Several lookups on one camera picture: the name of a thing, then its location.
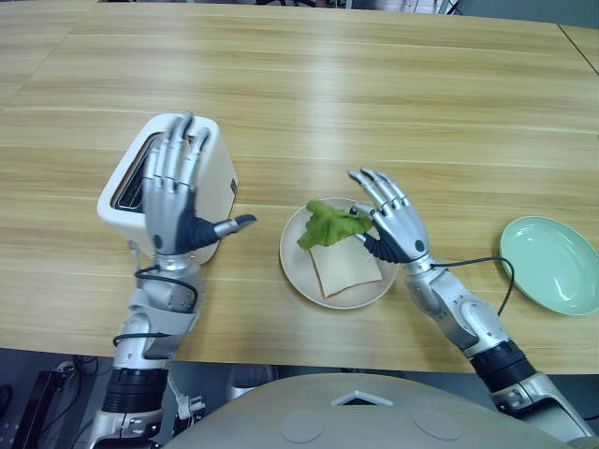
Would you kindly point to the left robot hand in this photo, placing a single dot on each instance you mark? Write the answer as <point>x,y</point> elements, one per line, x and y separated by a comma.
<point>161,206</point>

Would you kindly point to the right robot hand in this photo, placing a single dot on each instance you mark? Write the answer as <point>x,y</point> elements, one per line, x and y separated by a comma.
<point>402,229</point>

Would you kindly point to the green lettuce leaf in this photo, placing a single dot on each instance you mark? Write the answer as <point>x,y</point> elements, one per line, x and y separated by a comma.
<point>327,224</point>

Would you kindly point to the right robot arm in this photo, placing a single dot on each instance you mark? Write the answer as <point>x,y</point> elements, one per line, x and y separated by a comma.
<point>451,301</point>

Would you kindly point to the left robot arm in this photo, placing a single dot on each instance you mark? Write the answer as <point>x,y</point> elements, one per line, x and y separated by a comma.
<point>140,360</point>

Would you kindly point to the bread slice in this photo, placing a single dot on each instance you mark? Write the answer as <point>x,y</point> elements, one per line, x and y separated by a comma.
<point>348,269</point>

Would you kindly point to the cream toaster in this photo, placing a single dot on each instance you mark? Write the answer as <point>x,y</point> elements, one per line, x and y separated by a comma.
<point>215,163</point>

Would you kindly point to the beige plate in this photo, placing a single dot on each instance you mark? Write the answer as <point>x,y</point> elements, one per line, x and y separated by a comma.
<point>299,271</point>

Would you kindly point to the green plate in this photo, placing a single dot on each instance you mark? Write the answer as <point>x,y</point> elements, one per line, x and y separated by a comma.
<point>547,262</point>

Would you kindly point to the robot body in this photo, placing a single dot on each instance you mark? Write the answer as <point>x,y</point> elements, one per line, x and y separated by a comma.
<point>365,421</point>

